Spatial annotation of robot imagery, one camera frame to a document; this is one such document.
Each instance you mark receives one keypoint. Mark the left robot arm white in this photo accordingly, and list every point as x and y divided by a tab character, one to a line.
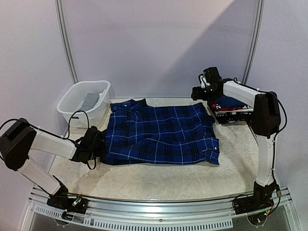
21	138

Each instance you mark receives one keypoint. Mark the blue plaid shirt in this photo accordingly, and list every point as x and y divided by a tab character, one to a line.
169	135

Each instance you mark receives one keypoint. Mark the left wall aluminium profile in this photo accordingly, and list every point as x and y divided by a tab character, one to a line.
65	40

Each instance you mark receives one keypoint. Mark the white plastic laundry basket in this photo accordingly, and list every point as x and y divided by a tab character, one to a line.
71	100

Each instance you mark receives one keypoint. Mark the aluminium front rail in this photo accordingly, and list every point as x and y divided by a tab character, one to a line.
195	215

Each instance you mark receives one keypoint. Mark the grey folded garment in basket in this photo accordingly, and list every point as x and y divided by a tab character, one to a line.
92	101

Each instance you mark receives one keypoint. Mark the wall aluminium profile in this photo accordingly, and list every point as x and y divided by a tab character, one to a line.
254	40
65	40

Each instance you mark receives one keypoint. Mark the right wall aluminium profile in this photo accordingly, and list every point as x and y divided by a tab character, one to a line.
254	40

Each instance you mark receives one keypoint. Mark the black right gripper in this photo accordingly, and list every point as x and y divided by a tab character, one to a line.
196	93

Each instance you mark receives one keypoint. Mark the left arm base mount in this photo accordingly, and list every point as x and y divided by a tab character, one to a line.
69	205

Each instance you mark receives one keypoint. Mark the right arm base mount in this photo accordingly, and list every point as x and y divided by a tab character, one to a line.
257	207

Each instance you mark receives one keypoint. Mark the red black folded garment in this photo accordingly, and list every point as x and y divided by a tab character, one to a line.
226	107

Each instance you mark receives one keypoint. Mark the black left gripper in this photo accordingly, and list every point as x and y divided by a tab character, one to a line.
102	150

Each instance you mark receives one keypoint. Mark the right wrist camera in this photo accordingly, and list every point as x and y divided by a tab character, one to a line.
202	80

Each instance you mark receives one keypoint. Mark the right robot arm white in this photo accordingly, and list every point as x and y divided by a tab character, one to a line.
265	120

